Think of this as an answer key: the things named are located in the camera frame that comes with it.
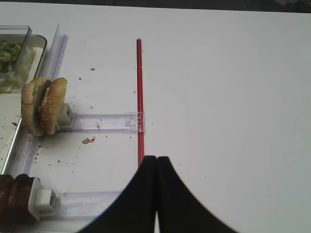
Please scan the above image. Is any sesame bun top outer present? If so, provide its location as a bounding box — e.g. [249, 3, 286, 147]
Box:
[39, 77, 67, 135]

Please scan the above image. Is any sesame bun top inner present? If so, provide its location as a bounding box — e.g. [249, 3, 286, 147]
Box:
[21, 77, 51, 137]

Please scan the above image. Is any white lower right pusher block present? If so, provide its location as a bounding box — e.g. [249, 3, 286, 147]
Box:
[28, 177, 59, 221]

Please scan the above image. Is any clear right divider rail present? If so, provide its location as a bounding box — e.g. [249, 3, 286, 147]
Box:
[9, 24, 69, 177]

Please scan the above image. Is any green lettuce pile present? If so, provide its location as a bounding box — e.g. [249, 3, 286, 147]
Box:
[0, 40, 22, 73]

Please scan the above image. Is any red right guide rail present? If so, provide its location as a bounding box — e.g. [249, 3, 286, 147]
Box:
[136, 38, 144, 166]

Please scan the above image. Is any clear lower right pusher track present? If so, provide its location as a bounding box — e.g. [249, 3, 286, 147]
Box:
[40, 190, 126, 221]

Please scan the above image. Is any clear plastic salad container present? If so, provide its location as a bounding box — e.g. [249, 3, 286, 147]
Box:
[0, 26, 35, 93]

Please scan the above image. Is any white metal tray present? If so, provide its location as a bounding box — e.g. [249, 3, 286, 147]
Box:
[0, 34, 47, 175]

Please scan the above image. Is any clear pusher track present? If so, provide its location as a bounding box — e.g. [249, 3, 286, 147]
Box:
[40, 190, 126, 221]
[57, 112, 145, 133]

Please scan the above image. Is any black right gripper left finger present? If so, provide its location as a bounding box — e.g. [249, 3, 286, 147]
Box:
[79, 156, 156, 233]

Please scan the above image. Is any white pusher block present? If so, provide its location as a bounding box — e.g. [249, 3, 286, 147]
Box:
[28, 177, 59, 221]
[56, 103, 74, 131]

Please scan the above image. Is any clear upper right pusher track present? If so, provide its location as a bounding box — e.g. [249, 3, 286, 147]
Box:
[57, 112, 145, 133]

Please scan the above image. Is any stack of brown meat patties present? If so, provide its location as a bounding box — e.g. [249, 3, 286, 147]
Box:
[0, 174, 36, 232]

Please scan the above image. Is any white upper right pusher block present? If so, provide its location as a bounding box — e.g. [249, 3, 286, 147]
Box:
[56, 103, 74, 131]

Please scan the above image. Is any sesame bun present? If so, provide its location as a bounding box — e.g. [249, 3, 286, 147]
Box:
[39, 77, 67, 135]
[21, 77, 51, 137]

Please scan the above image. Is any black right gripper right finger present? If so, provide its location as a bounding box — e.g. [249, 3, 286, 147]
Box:
[157, 157, 235, 233]

